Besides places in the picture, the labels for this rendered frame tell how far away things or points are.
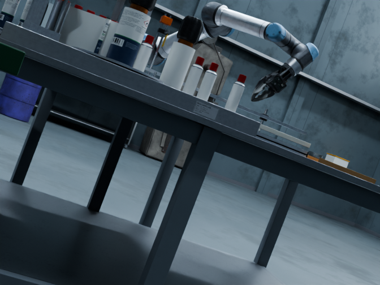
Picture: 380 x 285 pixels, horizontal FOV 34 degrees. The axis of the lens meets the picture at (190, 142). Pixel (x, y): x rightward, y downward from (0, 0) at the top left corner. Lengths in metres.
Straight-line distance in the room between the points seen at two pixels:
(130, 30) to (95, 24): 0.53
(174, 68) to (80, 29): 0.42
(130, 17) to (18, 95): 7.56
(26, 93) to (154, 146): 3.25
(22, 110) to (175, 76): 7.29
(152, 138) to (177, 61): 9.48
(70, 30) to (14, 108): 7.01
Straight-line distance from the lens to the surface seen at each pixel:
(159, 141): 11.80
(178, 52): 2.31
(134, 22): 1.96
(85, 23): 2.49
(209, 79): 2.66
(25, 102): 9.50
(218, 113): 1.88
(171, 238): 1.86
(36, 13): 2.42
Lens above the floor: 0.78
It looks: 1 degrees down
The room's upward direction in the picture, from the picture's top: 21 degrees clockwise
